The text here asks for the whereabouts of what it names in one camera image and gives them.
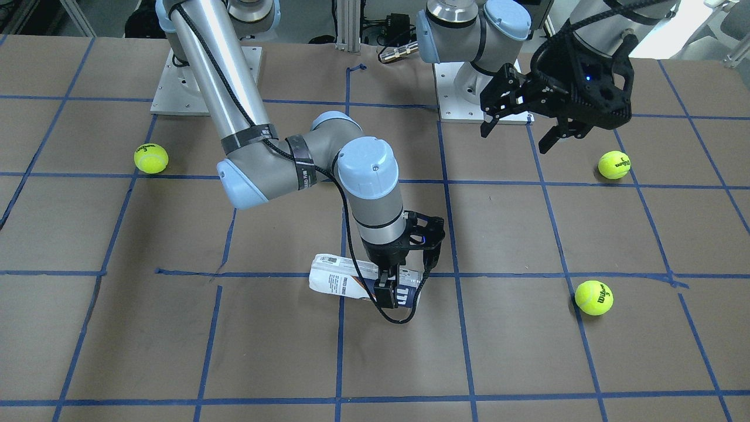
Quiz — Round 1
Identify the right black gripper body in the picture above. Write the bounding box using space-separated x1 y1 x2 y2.
366 211 445 280

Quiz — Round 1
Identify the tennis ball base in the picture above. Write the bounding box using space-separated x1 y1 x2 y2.
597 151 630 180

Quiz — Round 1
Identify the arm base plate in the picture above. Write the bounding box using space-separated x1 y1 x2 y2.
150 50 210 117
434 59 535 125

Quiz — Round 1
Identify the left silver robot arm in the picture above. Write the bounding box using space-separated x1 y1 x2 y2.
416 1 677 154

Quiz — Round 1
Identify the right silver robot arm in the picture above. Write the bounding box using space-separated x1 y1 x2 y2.
156 1 445 309

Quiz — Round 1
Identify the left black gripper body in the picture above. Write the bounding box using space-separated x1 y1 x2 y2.
516 31 635 131

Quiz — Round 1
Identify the aluminium frame post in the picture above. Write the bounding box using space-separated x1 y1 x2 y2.
334 0 362 55

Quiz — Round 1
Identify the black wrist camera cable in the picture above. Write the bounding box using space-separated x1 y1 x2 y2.
176 6 443 324

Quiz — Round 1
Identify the tennis ball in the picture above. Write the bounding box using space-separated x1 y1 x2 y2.
574 280 614 316
134 142 169 174

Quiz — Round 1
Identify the clear tennis ball can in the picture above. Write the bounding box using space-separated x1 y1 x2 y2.
309 254 421 309

